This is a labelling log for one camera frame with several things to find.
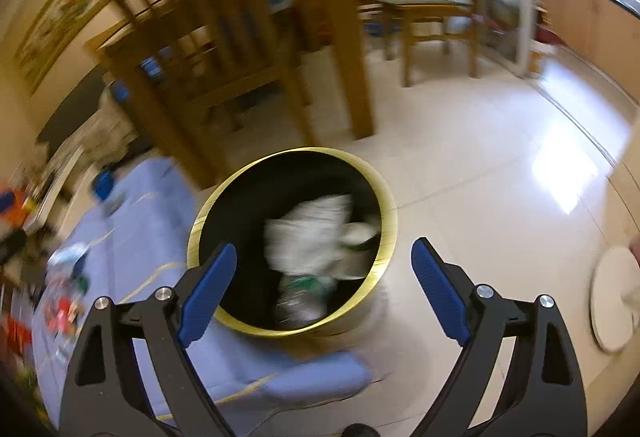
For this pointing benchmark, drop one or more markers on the crumpled white plastic bag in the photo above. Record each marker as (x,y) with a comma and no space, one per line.
(305,237)

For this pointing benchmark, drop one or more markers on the green and white packet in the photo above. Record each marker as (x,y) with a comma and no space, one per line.
(305,297)

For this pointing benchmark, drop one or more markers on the light blue blanket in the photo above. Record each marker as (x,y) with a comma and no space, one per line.
(140,227)

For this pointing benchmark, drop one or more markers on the dark flat screen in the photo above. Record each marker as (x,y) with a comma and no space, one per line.
(75,107)

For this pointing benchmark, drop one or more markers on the orange packet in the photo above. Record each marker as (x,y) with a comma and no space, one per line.
(15,212)

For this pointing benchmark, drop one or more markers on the white round fan base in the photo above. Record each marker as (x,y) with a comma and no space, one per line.
(610,297)

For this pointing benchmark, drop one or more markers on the pile of colourful wrappers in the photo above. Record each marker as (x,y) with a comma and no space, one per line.
(67,297)

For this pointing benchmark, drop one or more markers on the gold framed painting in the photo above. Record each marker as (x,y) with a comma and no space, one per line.
(55,27)

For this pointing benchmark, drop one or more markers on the white paper cup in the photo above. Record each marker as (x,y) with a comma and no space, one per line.
(357,234)

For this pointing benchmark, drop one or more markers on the wooden dining table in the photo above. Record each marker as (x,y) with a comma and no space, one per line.
(350,67)

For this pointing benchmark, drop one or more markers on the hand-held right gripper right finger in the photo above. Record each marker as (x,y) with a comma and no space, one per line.
(442,297)

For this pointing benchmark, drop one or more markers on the wooden slat-back chair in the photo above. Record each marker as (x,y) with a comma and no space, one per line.
(165,107)

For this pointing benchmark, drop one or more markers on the wooden cabinet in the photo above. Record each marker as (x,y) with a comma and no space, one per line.
(585,22)

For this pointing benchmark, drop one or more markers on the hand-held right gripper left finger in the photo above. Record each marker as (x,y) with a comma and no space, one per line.
(207,297)

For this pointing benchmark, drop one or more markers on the black gold-rimmed trash bin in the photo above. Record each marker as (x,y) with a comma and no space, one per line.
(240,207)

